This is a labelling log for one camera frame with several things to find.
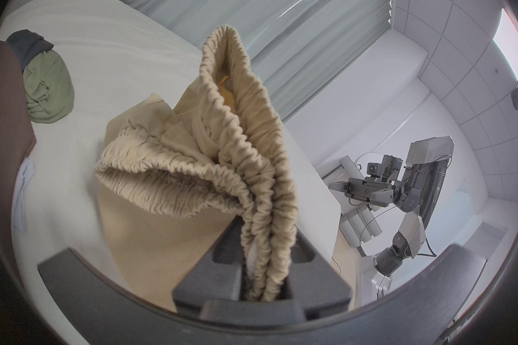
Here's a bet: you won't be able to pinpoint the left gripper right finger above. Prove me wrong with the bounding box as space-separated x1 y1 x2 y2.
287 225 351 314

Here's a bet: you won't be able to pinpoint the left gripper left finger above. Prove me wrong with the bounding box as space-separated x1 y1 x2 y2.
172 219 244 302

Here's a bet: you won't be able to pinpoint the tan shorts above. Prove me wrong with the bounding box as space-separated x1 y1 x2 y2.
95 25 300 314

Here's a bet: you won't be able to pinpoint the bed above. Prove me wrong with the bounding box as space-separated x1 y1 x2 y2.
0 0 367 313

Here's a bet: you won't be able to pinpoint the narrow pale green curtain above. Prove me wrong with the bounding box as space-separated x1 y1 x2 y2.
243 0 396 122

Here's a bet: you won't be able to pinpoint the white garment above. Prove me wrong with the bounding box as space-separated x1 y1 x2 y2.
12 157 39 233

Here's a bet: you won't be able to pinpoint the green garment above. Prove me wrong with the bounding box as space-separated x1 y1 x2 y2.
22 48 76 124

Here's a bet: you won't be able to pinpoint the brown garment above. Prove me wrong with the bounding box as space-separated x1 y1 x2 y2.
0 39 37 159

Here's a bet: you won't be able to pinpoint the black garment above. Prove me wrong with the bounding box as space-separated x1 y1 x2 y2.
6 29 56 71

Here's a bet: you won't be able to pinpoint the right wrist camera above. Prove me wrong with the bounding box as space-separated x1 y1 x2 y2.
366 154 404 183

